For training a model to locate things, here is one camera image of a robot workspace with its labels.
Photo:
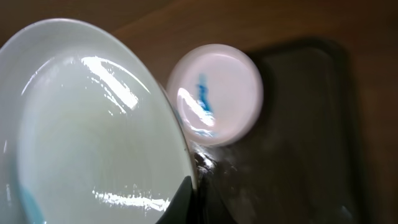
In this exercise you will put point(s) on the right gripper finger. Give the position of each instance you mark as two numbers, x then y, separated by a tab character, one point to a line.
178	211

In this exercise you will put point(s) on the dark brown serving tray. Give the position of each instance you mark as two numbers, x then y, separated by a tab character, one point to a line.
302	162

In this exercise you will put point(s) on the white plate blue streak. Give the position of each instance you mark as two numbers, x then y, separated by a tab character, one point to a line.
217	92

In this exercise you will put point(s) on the large white plate blue smear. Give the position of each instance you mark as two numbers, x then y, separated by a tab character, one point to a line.
87	133

